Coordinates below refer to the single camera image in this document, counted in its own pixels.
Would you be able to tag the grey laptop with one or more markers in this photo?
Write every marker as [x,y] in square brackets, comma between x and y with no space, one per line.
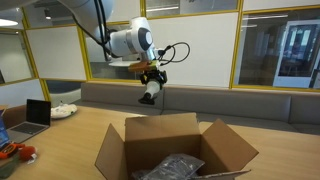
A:
[38,111]

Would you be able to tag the orange black hand tool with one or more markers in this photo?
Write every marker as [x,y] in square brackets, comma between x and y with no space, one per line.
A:
[10,150]

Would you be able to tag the grey bench sofa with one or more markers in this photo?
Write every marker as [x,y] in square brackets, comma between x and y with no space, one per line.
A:
[250,106]

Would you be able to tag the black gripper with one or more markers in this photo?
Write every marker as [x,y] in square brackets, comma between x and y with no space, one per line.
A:
[153,72]

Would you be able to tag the red orange plush ball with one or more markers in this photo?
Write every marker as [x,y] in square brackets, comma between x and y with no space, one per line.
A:
[26,153]

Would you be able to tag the white framed glass door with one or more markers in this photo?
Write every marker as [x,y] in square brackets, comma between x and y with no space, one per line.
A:
[296,50]

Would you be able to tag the white ceiling disc lamp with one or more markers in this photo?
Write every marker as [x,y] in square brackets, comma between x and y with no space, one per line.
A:
[6,22]

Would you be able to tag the blue box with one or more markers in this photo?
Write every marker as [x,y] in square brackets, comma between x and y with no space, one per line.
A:
[3,133]

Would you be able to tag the black ceiling spotlight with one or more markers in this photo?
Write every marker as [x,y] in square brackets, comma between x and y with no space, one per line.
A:
[48,14]

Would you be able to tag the clear plastic bag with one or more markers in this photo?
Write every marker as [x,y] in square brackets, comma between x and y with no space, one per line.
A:
[178,166]

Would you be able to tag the brown chair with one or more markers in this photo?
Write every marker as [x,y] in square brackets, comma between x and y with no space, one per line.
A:
[15,115]

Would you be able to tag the dark green flat object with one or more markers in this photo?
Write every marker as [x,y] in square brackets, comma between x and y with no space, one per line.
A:
[6,170]

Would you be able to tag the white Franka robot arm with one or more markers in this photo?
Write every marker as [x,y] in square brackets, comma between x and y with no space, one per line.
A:
[133,38]

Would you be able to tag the yellow label spray bottle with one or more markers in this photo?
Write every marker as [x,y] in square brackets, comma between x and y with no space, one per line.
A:
[152,89]

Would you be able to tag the brown cardboard box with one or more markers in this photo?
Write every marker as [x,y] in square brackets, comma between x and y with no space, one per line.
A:
[150,140]

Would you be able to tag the round white table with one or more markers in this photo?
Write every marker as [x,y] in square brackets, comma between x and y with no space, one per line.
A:
[116,63]

